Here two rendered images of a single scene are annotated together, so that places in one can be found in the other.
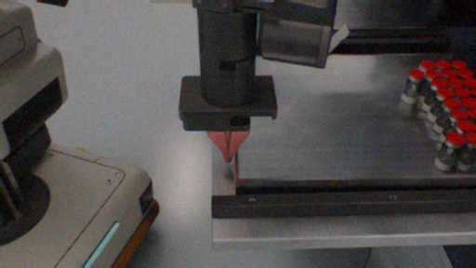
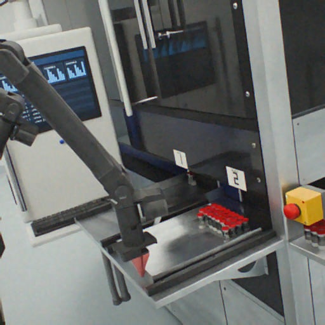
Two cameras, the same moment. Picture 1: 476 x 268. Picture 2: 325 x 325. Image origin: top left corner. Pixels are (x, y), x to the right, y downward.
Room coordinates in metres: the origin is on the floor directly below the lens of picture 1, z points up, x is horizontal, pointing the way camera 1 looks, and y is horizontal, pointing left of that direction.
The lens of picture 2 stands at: (-0.58, 0.28, 1.48)
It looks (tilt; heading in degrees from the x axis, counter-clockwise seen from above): 17 degrees down; 338
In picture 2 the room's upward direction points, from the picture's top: 12 degrees counter-clockwise
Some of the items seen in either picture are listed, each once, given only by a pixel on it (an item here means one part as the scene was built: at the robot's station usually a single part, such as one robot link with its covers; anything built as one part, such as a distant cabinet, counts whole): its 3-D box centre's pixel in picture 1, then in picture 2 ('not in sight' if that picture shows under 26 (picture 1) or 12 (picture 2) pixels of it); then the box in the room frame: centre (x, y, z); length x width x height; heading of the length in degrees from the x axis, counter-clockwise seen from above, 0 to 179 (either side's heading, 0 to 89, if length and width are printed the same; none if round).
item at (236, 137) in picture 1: (217, 129); (134, 261); (0.38, 0.02, 0.94); 0.07 x 0.07 x 0.09; 2
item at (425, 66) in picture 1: (443, 111); (217, 223); (0.46, -0.28, 0.90); 0.18 x 0.02 x 0.05; 1
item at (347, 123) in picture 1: (360, 116); (186, 239); (0.46, -0.17, 0.90); 0.34 x 0.26 x 0.04; 91
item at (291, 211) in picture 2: not in sight; (292, 211); (0.22, -0.36, 0.99); 0.04 x 0.04 x 0.04; 2
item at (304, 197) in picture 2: not in sight; (306, 204); (0.22, -0.40, 0.99); 0.08 x 0.07 x 0.07; 92
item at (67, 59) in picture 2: not in sight; (52, 120); (1.37, -0.03, 1.19); 0.50 x 0.19 x 0.78; 89
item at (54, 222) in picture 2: not in sight; (79, 212); (1.17, -0.01, 0.82); 0.40 x 0.14 x 0.02; 89
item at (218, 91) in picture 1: (227, 77); (132, 235); (0.38, 0.01, 1.01); 0.10 x 0.07 x 0.07; 92
